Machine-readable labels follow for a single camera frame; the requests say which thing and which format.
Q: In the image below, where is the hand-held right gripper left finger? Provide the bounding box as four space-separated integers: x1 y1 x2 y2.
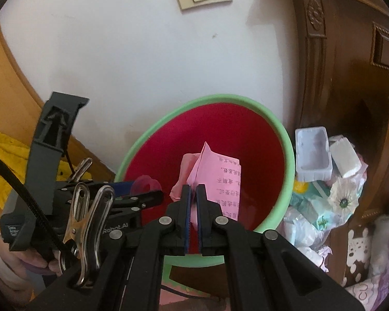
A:
26 184 192 311

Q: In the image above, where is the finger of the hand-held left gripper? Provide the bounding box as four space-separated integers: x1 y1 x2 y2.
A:
117 190 164 214
112 181 140 197

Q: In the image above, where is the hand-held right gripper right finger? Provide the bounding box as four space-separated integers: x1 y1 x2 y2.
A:
196 184 365 311

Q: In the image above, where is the clear plastic film piece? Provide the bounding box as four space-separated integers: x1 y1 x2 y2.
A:
131 175 162 195

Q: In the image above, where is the pink printed paper sheet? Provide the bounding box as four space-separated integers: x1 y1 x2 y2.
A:
170 141 242 227

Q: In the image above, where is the red bin with green rim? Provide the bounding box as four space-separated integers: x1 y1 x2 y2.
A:
114 95 295 268

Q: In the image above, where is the clear plastic bag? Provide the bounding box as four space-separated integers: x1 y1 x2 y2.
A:
280 206 332 274

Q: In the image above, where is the person's left forearm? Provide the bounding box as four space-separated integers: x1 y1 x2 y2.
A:
0 228 30 299

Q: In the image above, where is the person's left hand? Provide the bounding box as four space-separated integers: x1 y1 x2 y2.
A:
15 248 64 277

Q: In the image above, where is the metal spring clip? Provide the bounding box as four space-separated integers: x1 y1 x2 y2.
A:
67 157 93 182
62 182 116 289

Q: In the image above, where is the yellow cloth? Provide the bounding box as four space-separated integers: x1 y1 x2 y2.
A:
0 128 76 208

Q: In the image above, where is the pink fluffy rug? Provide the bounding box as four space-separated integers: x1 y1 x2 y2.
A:
159 282 228 307

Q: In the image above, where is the white plastic tray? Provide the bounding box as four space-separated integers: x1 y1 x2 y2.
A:
294 127 333 182

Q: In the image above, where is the white feather shuttlecock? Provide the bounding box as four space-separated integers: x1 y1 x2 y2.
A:
327 181 359 215

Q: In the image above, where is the white small box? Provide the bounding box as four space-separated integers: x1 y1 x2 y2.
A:
329 137 361 179

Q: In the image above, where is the brown and white patterned blanket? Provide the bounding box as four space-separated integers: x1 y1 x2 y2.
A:
342 215 389 286

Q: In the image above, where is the pink printed bed sheet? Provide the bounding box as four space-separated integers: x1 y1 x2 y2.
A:
344 279 389 311

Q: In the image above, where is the brown wooden headboard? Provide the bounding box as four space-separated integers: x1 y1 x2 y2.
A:
274 0 389 234

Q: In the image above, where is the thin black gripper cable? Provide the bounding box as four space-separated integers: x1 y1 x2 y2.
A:
64 149 76 176

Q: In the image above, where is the thick black braided cable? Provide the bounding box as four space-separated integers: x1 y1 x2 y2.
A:
0 151 72 261

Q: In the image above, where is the thin black floor cable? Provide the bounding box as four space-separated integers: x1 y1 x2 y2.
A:
160 283 215 299

